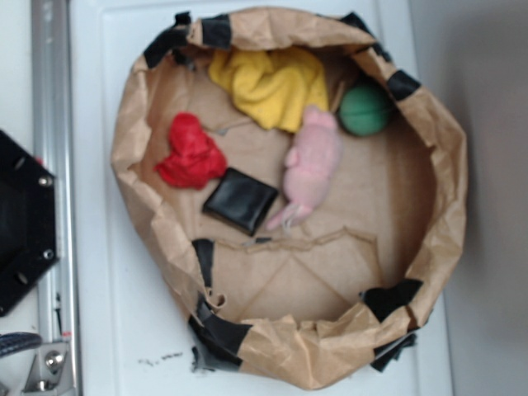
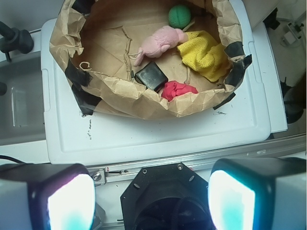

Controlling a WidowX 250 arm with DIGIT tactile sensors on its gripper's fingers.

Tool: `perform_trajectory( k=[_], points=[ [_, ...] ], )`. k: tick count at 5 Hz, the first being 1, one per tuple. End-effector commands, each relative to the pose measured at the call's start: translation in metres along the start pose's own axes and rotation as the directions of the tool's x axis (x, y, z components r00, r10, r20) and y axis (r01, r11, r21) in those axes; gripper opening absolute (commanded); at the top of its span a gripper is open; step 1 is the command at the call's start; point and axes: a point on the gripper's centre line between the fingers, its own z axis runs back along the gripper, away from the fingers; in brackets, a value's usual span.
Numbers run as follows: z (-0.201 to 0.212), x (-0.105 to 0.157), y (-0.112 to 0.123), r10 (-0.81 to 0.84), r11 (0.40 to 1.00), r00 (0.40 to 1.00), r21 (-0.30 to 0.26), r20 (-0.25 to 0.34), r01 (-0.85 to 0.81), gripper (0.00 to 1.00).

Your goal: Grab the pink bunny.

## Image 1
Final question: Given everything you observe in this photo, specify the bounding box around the pink plush bunny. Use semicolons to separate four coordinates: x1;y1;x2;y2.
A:
266;105;342;231

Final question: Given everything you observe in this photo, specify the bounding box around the black square wallet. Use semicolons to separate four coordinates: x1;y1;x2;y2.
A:
202;167;278;236

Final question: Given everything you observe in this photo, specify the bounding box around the red crumpled cloth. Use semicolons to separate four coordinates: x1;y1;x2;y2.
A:
154;112;227;190

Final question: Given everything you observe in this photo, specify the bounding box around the yellow cloth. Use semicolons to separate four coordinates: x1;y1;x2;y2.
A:
208;47;329;133

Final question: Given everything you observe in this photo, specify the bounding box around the brown paper bag bin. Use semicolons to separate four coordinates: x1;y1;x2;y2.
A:
111;7;468;389

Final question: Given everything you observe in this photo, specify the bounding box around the green ball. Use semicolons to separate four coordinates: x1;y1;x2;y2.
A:
338;82;394;137

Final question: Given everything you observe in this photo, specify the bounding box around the aluminium frame rail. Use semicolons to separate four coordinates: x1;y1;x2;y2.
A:
29;0;83;396

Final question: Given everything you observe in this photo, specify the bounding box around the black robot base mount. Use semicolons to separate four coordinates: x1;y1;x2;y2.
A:
1;132;58;317

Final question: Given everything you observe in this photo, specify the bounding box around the metal corner bracket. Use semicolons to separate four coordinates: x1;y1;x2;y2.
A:
21;342;74;395

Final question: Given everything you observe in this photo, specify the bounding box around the blue braided cable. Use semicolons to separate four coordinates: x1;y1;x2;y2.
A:
0;332;43;356

